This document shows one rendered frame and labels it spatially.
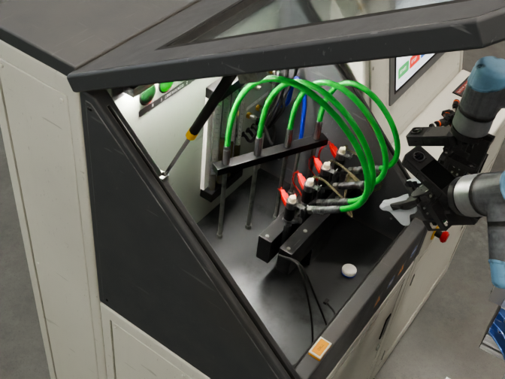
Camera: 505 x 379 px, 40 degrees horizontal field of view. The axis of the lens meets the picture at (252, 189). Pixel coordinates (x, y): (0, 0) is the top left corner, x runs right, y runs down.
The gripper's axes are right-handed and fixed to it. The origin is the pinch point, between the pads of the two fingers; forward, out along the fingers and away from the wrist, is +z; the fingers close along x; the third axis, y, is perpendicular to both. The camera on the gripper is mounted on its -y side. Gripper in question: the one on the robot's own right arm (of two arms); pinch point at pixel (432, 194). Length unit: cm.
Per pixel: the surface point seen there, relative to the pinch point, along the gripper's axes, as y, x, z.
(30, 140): -77, -47, 0
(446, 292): 3, 90, 120
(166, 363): -37, -46, 50
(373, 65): -31.9, 27.3, -6.3
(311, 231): -23.5, -6.8, 23.5
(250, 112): -55, 8, 11
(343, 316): -4.4, -22.2, 26.5
